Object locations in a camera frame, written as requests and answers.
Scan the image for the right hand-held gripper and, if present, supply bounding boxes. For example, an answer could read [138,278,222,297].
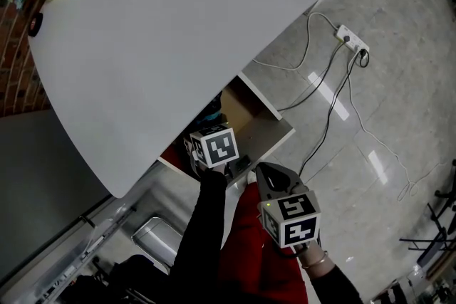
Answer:
[255,162,322,250]

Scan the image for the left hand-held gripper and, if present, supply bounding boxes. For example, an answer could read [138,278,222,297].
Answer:
[182,123,241,177]

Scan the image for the black and teal items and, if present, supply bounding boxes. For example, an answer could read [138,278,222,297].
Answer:
[194,90,229,128]

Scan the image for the wooden drawer with white front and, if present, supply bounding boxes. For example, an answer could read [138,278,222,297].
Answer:
[157,71,297,190]

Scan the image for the person's left forearm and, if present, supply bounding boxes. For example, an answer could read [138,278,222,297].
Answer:
[169,167,229,277]

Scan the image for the person's right forearm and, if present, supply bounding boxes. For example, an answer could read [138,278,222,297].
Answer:
[300,241,365,304]

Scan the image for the white desk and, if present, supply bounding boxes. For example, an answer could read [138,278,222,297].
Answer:
[27,0,408,199]

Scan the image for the person's red trousers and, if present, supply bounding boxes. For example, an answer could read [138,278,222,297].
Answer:
[212,182,310,304]

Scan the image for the grey metal stool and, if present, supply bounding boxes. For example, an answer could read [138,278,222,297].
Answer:
[130,216,185,274]

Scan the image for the black chair base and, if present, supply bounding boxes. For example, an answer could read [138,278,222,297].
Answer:
[398,159,456,270]

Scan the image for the black office chair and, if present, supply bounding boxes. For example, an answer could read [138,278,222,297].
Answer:
[69,253,172,304]

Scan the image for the silver folding ladder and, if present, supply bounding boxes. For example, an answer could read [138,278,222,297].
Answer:
[21,204,138,304]

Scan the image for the white power strip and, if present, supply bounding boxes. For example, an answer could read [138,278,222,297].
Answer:
[334,24,371,54]

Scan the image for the grey metal cabinet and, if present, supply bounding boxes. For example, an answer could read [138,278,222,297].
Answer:
[0,108,115,283]

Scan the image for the black tape roll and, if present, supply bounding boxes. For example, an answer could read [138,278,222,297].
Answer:
[28,11,44,38]

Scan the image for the thin silver bracelet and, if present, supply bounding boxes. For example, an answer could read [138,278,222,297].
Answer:
[300,250,329,270]

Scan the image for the black power cable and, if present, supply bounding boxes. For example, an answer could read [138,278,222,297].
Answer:
[298,48,371,178]

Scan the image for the long white cable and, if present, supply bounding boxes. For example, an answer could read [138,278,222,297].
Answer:
[346,49,420,204]

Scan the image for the grey thin cable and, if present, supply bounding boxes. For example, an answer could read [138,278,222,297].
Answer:
[276,40,349,112]

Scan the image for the white looped power cable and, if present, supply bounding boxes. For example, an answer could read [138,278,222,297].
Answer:
[252,11,343,72]

